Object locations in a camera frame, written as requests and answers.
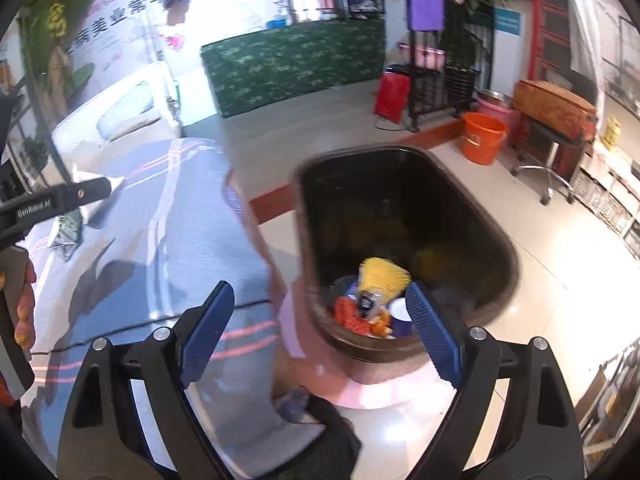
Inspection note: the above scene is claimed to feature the green patterned counter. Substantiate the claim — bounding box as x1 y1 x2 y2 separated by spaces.
200 17 387 120

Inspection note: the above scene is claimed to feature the white wicker chair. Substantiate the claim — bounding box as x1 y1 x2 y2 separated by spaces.
50 62 183 181

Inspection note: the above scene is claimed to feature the metal basin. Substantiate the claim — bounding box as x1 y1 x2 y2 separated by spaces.
476 88 515 106

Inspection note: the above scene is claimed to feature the orange bucket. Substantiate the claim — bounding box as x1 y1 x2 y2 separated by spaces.
460 112 509 166

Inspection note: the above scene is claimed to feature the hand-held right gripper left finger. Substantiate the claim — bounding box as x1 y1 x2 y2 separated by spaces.
57 280 236 480

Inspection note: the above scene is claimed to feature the blue white container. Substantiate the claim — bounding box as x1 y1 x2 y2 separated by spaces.
387 297 415 339

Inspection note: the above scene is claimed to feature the orange foam net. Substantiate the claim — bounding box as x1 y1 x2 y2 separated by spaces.
332 296 373 333

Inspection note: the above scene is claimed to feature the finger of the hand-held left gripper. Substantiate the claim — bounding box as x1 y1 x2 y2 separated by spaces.
56 177 113 213

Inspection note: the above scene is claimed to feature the white storage shelf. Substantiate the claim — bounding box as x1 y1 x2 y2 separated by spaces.
570 150 640 242

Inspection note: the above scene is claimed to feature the beige seat cushion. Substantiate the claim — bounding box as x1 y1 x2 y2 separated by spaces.
107 115 167 144

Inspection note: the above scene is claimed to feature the red bag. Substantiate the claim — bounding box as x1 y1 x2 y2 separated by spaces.
375 71 414 124

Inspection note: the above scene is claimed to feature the pink basin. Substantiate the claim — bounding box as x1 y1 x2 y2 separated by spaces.
397 42 447 69

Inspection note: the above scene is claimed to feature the yellow foam net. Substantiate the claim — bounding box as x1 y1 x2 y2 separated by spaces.
359 257 412 306

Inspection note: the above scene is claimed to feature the blue white sign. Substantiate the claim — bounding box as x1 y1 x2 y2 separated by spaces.
492 7 524 36

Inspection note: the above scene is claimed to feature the black trash bin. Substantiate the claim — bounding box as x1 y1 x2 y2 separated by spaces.
292 145 521 363

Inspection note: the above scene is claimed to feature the blue cushion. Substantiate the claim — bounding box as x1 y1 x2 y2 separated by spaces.
97 82 156 130

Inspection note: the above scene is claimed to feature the pink bucket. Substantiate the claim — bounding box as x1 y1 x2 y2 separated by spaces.
475 95 521 137

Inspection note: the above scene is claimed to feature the red wooden door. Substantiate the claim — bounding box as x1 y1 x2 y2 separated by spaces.
525 0 574 81

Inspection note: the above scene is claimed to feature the black box appliance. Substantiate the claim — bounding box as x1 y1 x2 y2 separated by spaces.
332 0 386 17

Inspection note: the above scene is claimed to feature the person's left hand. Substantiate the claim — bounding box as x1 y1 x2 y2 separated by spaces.
12 259 39 352

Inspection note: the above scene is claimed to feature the orange cushioned stool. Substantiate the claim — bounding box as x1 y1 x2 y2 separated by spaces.
510 79 599 206

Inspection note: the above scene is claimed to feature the dark cloth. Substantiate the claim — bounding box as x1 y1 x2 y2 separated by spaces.
275 387 362 480

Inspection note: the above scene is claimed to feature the black small packet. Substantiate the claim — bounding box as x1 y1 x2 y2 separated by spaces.
356 290 382 318

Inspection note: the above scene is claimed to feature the purple towel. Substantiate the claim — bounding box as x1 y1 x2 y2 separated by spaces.
402 0 446 34

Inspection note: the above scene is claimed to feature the black metal rack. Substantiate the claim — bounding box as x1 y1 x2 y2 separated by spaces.
402 0 496 133

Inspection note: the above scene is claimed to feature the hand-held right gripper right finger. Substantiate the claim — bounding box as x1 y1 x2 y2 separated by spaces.
405 280 586 480

